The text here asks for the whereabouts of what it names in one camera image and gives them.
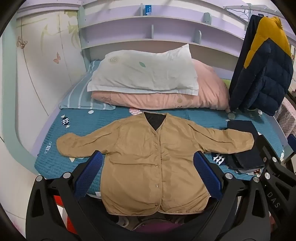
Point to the folded navy clothes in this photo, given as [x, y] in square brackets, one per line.
[245, 157]

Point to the metal clothes rack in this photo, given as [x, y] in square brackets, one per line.
[242, 11]

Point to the white wardrobe with butterfly decor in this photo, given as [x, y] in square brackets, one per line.
[41, 69]

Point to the lime green cloth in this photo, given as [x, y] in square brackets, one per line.
[226, 83]

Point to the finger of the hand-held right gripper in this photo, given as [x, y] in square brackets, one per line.
[266, 148]
[291, 141]

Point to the white pillow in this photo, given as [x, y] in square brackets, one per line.
[143, 69]

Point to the teal candy-print bed sheet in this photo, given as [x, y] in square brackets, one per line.
[92, 120]

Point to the purple cloth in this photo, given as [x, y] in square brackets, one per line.
[157, 227]

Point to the tan button-up jacket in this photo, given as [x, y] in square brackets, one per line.
[143, 150]

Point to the pink patterned cloth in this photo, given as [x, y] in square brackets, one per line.
[286, 115]

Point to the navy and yellow puffer jacket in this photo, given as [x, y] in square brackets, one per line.
[263, 76]

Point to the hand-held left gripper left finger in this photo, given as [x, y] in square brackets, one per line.
[90, 171]

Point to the blue striped pillow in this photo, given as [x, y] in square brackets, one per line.
[78, 92]

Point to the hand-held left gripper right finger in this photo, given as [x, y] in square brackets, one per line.
[208, 173]

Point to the pale curved bed frame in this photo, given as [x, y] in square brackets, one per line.
[23, 143]

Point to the small blue box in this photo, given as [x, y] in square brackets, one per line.
[147, 9]

